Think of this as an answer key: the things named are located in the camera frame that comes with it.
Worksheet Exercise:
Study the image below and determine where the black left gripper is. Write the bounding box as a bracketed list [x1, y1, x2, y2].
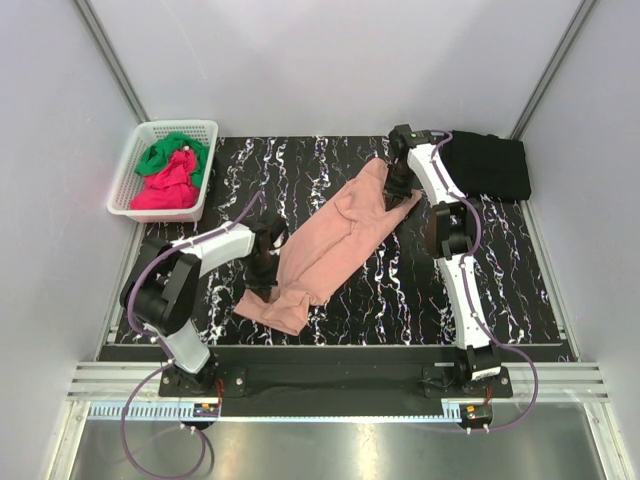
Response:
[245, 251, 281, 303]

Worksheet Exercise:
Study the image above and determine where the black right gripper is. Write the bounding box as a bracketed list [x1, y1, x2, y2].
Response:
[381, 163, 414, 213]

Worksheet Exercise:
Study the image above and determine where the pink printed t-shirt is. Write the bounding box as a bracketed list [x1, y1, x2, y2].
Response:
[234, 158, 422, 335]

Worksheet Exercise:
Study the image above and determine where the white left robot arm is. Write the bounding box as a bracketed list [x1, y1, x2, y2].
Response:
[120, 215, 288, 396]

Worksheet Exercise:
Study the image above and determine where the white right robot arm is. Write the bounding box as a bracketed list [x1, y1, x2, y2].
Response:
[383, 124, 501, 397]

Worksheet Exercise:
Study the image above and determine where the black folded t-shirt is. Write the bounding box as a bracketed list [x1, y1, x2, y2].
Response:
[440, 130, 532, 202]

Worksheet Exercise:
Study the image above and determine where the left small electronics module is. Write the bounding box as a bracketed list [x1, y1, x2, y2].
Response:
[193, 402, 220, 417]

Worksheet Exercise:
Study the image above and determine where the small electronics module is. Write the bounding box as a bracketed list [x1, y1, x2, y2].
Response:
[460, 403, 493, 432]
[193, 402, 220, 417]

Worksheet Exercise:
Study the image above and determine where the red crumpled t-shirt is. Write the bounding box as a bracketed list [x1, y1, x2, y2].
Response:
[130, 150, 199, 210]

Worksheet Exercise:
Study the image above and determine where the green crumpled t-shirt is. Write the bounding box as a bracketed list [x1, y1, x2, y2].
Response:
[135, 132, 209, 188]

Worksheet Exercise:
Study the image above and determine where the white plastic basket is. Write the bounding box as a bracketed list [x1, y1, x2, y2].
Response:
[107, 119, 219, 223]

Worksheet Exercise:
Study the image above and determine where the right small electronics module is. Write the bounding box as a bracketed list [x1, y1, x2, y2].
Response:
[460, 403, 493, 432]

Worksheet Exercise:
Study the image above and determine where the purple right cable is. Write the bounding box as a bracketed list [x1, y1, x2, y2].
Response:
[432, 130, 541, 435]

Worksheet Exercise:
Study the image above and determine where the purple cable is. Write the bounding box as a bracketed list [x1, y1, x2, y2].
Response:
[121, 192, 266, 473]
[432, 130, 541, 435]

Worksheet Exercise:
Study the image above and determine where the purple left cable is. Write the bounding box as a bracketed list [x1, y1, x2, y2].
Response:
[121, 192, 266, 473]

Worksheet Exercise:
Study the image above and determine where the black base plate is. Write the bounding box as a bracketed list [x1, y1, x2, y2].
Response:
[159, 363, 513, 418]

